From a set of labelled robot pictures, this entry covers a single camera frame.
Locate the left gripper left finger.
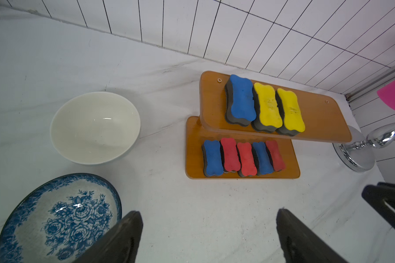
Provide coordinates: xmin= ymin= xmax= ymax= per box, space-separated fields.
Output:
xmin=75 ymin=211 xmax=143 ymax=263

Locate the red eraser bottom right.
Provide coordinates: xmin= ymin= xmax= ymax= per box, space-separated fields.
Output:
xmin=265 ymin=140 xmax=286 ymax=172

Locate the two-tier wooden shelf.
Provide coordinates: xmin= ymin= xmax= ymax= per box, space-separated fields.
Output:
xmin=185 ymin=71 xmax=352 ymax=179

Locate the yellow eraser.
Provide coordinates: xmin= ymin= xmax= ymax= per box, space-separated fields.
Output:
xmin=252 ymin=82 xmax=283 ymax=133
xmin=275 ymin=88 xmax=306 ymax=137

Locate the red eraser bottom middle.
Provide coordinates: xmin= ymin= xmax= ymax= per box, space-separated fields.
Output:
xmin=237 ymin=142 xmax=257 ymax=177

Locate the blue floral plate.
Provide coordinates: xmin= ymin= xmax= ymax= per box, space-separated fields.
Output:
xmin=0 ymin=173 xmax=122 ymax=263

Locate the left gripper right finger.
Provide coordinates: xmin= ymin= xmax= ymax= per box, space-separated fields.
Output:
xmin=276 ymin=208 xmax=346 ymax=263

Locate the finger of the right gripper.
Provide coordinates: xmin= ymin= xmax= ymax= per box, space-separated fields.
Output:
xmin=362 ymin=182 xmax=395 ymax=229

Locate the blue eraser top shelf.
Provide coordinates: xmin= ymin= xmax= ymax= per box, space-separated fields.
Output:
xmin=225 ymin=75 xmax=256 ymax=127

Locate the white ceramic bowl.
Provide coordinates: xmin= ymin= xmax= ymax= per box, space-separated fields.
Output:
xmin=50 ymin=92 xmax=141 ymax=165

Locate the blue eraser bottom left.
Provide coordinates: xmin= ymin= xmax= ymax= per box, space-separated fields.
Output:
xmin=202 ymin=140 xmax=224 ymax=177

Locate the red eraser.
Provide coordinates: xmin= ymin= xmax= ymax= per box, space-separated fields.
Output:
xmin=237 ymin=142 xmax=257 ymax=177
xmin=220 ymin=138 xmax=241 ymax=173
xmin=265 ymin=140 xmax=286 ymax=172

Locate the chrome glass holder stand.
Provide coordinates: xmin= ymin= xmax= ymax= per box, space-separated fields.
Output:
xmin=333 ymin=123 xmax=395 ymax=173

